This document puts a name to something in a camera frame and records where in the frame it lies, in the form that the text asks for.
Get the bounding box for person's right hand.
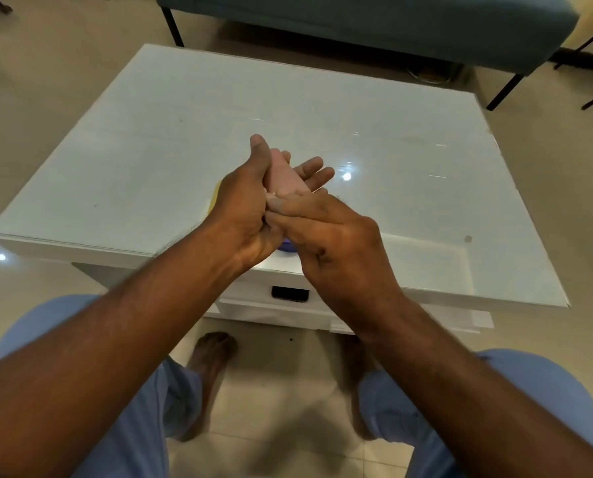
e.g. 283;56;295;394
264;191;408;340

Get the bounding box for person's left hand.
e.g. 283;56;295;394
203;134;335;273

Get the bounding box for pink clay lump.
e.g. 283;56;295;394
265;148;311;196

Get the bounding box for person's right forearm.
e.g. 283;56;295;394
358;296;593;478

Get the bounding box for person's left forearm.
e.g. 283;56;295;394
0;221;251;478

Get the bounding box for white glass-topped coffee table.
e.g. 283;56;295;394
0;43;571;336

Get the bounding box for white table drawer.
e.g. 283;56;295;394
216;274;494;335

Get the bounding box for round metal dish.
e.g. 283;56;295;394
407;62;454;85

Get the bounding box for person's right foot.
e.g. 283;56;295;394
340;333;378;441

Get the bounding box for person's foot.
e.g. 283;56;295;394
340;333;378;441
179;332;239;442

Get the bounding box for teal upholstered bench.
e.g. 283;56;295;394
154;0;581;111

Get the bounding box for person's left foot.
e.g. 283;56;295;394
179;332;239;442

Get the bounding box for blue trousers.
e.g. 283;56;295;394
0;293;593;478

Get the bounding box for black drawer handle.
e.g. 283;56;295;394
271;285;310;303

